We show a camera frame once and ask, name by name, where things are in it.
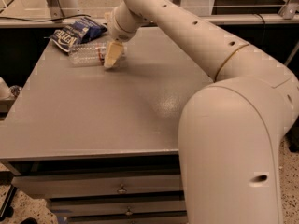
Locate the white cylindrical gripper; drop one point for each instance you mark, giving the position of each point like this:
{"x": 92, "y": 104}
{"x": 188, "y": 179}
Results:
{"x": 114, "y": 32}

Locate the clear plastic water bottle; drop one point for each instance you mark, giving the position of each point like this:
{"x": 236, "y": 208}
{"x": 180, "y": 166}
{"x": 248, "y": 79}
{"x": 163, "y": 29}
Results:
{"x": 88, "y": 54}

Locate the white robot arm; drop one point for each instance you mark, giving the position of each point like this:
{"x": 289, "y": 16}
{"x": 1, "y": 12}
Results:
{"x": 230, "y": 131}

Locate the blue Kettle chip bag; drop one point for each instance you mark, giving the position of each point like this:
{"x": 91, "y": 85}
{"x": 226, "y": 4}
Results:
{"x": 81, "y": 31}

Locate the grey drawer cabinet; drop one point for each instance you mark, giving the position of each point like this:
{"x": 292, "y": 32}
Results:
{"x": 72, "y": 120}

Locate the white object at left edge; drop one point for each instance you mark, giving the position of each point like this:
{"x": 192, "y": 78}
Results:
{"x": 5, "y": 91}

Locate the top drawer with knob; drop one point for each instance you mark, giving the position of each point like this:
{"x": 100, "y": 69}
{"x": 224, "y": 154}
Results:
{"x": 96, "y": 184}

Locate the drawer with knob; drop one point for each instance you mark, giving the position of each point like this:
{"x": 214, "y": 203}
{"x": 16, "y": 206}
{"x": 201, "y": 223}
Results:
{"x": 117, "y": 206}
{"x": 96, "y": 184}

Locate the middle drawer with knob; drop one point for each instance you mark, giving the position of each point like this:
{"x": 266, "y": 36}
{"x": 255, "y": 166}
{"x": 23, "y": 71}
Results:
{"x": 117, "y": 206}

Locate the bottom drawer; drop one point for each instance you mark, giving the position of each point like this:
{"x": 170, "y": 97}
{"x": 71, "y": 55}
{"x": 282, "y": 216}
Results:
{"x": 130, "y": 220}

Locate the metal frame rail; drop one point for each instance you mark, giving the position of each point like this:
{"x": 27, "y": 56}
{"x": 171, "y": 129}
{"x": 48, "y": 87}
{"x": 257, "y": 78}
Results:
{"x": 235, "y": 19}

